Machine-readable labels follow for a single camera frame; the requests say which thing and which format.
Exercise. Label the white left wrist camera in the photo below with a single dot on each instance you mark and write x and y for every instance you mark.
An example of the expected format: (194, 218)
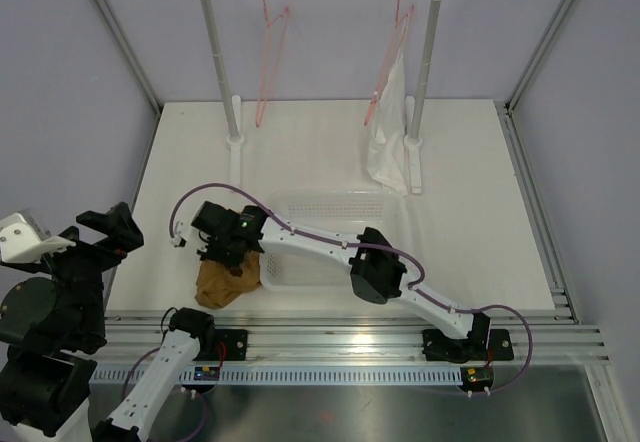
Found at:
(25, 240)

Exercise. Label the white and silver clothes rack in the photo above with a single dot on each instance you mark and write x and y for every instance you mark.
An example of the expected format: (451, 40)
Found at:
(414, 105)

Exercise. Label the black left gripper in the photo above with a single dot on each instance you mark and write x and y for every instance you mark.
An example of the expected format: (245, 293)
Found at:
(123, 235)

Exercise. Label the white perforated plastic basket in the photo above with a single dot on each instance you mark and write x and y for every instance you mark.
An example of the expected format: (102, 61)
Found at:
(339, 213)

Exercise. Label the white slotted cable duct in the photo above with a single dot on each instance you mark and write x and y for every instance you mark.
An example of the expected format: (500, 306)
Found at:
(237, 375)

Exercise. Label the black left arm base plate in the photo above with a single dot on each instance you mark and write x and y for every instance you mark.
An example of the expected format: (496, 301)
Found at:
(230, 345)

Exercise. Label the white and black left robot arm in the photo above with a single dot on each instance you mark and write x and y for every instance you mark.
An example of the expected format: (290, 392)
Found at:
(53, 322)

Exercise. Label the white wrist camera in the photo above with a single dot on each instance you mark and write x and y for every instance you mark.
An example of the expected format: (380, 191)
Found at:
(182, 234)
(25, 240)

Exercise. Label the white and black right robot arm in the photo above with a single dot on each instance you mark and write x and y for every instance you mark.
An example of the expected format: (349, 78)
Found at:
(379, 273)

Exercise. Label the aluminium mounting rail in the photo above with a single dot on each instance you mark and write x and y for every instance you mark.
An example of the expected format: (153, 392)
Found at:
(350, 341)

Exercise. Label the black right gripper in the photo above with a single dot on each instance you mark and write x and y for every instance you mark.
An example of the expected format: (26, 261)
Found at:
(209, 253)

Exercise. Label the pink wire hanger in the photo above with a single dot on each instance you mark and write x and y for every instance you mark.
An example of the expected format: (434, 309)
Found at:
(402, 22)
(276, 28)

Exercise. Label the white tank top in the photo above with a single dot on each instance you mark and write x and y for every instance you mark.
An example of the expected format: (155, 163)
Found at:
(386, 159)

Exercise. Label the tan tank top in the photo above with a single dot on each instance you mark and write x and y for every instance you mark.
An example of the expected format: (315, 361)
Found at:
(217, 287)

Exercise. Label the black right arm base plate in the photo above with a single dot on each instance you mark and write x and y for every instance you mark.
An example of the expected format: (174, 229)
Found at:
(496, 346)

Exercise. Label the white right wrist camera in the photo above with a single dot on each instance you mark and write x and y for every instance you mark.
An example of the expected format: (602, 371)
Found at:
(182, 234)

